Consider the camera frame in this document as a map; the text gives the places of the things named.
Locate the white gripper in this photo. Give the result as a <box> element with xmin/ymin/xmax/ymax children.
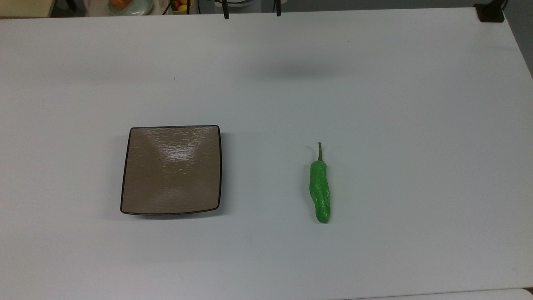
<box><xmin>198</xmin><ymin>0</ymin><xmax>288</xmax><ymax>20</ymax></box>

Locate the green chili pepper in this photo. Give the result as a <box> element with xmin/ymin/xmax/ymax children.
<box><xmin>309</xmin><ymin>142</ymin><xmax>331</xmax><ymax>224</ymax></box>

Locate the pale plate with orange food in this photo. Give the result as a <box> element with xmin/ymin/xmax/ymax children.
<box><xmin>108</xmin><ymin>0</ymin><xmax>154</xmax><ymax>17</ymax></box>

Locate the square brown ceramic plate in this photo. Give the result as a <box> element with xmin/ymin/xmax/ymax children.
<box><xmin>120</xmin><ymin>125</ymin><xmax>222</xmax><ymax>216</ymax></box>

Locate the box of colourful toy fruit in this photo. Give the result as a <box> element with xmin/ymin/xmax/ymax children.
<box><xmin>169</xmin><ymin>0</ymin><xmax>193</xmax><ymax>14</ymax></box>

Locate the black camera stand clamp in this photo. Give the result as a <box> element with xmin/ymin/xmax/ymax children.
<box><xmin>474</xmin><ymin>0</ymin><xmax>508</xmax><ymax>23</ymax></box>

